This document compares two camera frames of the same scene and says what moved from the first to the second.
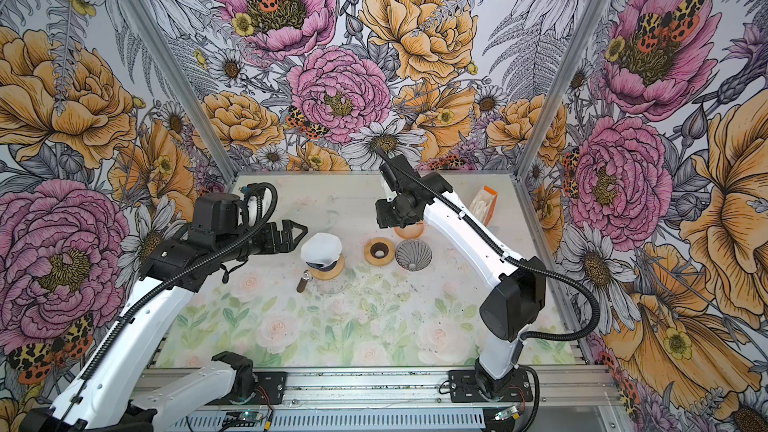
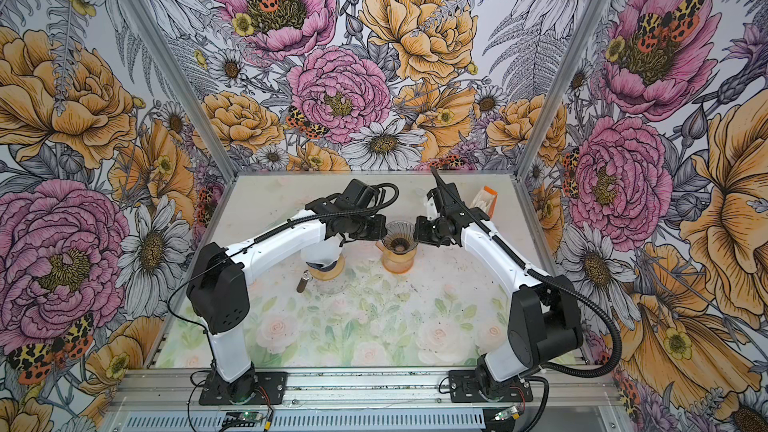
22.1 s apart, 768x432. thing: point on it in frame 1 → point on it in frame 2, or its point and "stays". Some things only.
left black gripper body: (263, 243) → (367, 228)
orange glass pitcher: (414, 231) → (396, 263)
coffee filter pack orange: (483, 205) stays
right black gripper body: (394, 214) → (431, 232)
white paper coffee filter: (321, 248) stays
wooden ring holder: (328, 275) stays
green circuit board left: (250, 416) stays
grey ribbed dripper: (413, 254) → (400, 237)
